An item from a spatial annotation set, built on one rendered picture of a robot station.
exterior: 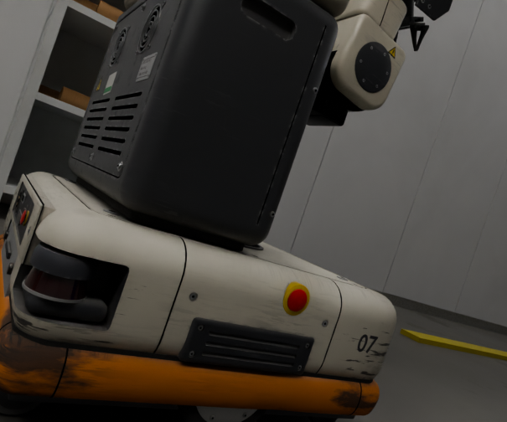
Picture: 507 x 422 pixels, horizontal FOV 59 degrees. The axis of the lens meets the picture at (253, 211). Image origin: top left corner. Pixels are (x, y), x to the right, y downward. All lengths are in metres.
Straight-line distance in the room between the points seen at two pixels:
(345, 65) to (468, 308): 3.93
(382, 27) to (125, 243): 0.73
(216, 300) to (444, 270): 3.72
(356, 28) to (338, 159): 2.21
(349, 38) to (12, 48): 1.75
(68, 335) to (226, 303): 0.21
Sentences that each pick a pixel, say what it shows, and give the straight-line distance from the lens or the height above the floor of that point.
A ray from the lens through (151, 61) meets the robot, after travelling 0.71.
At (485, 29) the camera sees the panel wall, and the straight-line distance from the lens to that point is 4.35.
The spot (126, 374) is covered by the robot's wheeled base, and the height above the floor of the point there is 0.10.
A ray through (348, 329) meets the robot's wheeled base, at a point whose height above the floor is 0.21.
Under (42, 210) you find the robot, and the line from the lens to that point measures 0.64.
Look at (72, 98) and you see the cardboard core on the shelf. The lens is 2.11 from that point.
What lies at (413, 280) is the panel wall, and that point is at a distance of 4.00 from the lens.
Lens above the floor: 0.35
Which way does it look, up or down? level
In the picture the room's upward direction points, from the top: 19 degrees clockwise
